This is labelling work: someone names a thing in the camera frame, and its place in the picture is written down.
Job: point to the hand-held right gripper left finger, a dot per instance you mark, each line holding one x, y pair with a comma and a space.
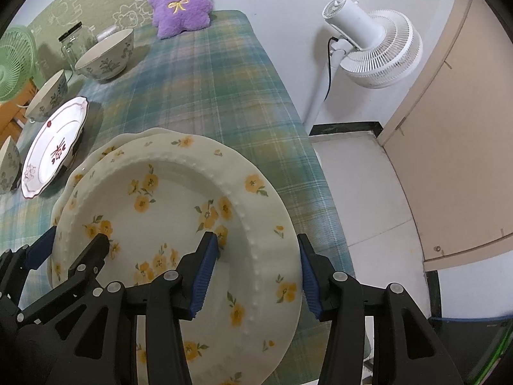
204, 272

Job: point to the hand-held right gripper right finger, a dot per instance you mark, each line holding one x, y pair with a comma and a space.
309, 278

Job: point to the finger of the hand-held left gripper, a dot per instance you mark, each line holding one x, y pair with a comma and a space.
38, 250
90, 254

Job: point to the yellow floral ceramic plate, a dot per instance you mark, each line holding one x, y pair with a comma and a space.
92, 158
172, 192

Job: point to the red floral scalloped plate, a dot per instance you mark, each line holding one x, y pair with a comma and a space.
52, 144

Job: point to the grey round plate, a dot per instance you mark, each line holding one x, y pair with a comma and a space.
50, 98

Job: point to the small floral ceramic bowl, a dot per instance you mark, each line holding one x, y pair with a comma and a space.
8, 168

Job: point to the wooden chair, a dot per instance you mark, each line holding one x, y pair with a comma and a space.
8, 114

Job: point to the plaid tablecloth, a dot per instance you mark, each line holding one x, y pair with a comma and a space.
200, 88

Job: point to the green desk fan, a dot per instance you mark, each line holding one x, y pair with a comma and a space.
16, 60

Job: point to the large floral ceramic bowl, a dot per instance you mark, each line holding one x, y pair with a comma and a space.
106, 62

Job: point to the beige door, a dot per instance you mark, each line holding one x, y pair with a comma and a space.
461, 148

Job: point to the glass jar with black lid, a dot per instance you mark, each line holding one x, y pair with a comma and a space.
74, 46

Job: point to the cotton swab container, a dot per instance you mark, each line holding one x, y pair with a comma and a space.
106, 33

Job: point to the white standing fan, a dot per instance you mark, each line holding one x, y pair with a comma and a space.
380, 48

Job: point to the purple plush toy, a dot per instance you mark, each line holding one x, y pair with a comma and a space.
180, 8

